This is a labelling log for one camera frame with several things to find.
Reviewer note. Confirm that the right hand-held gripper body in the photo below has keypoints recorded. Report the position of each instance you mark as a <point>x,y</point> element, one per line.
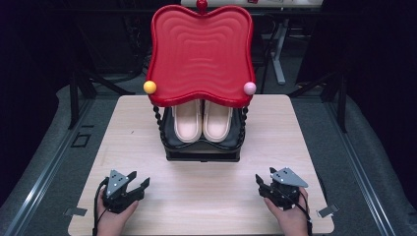
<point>283,195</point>

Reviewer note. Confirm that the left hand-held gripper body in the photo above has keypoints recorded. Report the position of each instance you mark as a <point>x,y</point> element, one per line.
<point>119,200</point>

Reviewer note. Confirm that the cream white clog shoe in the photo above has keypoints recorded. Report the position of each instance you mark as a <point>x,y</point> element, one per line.
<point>217,123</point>
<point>187,123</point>

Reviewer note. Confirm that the red and black shoe rack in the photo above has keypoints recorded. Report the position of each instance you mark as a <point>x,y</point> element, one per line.
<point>201,55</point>

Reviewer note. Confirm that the person's left hand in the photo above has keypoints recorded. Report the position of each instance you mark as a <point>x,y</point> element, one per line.
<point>109,224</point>

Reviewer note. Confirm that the person's right hand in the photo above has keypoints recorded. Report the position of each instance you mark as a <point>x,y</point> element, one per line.
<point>293,223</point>

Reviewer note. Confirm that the grey tape tab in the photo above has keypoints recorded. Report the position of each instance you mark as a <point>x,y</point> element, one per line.
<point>328,211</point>
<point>76,211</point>

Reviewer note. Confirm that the black metal stand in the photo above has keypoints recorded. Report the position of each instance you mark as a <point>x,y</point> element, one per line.
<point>73,98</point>
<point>341,101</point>

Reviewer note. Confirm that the white desk leg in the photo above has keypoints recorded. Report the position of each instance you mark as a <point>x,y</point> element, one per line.
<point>278,52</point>

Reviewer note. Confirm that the metal floor rail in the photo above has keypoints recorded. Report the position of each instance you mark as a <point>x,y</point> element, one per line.
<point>360,170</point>
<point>42,177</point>

